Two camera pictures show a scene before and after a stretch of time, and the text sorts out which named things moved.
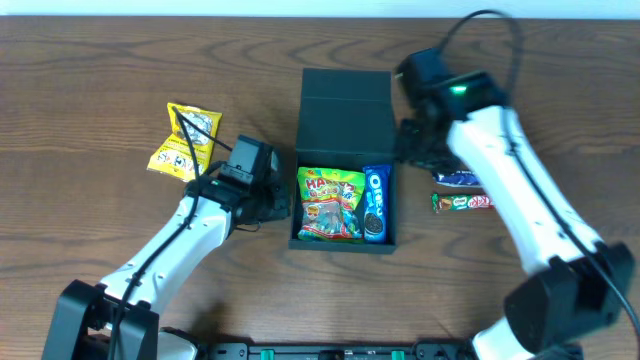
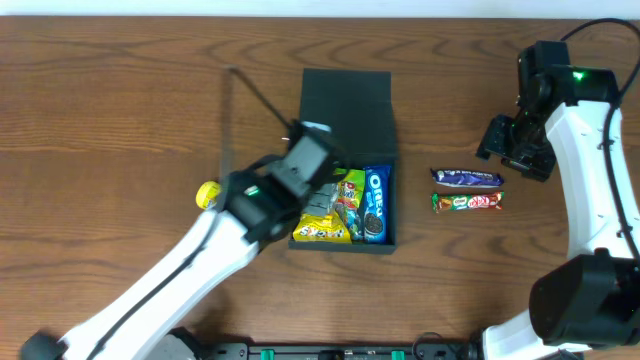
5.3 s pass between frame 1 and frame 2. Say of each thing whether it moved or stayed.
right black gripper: moved
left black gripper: moved
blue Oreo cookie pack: stayed
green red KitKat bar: stayed
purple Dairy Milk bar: stayed
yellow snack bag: moved
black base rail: stayed
